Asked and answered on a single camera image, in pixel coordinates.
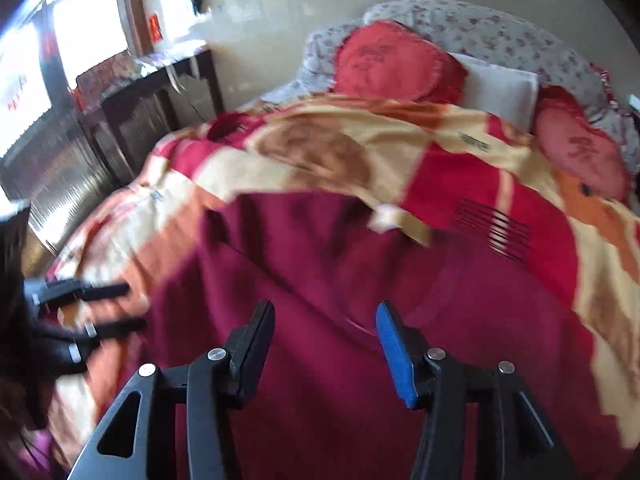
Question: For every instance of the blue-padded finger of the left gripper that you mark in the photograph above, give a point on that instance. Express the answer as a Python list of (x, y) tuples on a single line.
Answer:
[(80, 292)]

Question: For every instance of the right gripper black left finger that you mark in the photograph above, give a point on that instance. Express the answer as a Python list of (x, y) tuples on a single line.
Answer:
[(135, 439)]

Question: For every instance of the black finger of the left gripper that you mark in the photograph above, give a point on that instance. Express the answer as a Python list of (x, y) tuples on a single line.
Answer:
[(91, 336)]

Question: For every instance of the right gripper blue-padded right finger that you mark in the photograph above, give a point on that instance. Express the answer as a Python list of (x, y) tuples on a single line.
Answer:
[(480, 423)]

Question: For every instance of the maroon fleece garment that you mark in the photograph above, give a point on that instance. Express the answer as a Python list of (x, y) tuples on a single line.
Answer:
[(326, 407)]

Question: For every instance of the purple red sleeve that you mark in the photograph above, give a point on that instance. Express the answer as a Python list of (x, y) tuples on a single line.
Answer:
[(34, 450)]

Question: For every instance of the radiator under window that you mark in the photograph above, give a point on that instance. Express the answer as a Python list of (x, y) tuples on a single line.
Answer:
[(62, 172)]

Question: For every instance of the dark wooden desk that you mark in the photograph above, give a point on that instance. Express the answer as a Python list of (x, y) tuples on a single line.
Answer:
[(120, 102)]

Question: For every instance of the window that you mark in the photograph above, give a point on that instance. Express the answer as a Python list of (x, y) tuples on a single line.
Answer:
[(43, 58)]

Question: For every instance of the small red heart pillow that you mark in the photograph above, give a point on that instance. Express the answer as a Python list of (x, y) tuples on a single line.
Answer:
[(571, 143)]

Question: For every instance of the red orange cream blanket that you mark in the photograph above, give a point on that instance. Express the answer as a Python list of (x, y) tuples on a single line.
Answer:
[(421, 168)]

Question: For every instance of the white pillow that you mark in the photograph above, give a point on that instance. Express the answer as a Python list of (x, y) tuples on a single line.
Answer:
[(504, 92)]

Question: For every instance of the large red heart pillow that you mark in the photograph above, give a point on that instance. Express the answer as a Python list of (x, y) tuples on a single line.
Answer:
[(386, 60)]

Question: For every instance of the floral quilt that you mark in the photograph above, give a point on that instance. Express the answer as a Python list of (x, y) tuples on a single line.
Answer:
[(488, 35)]

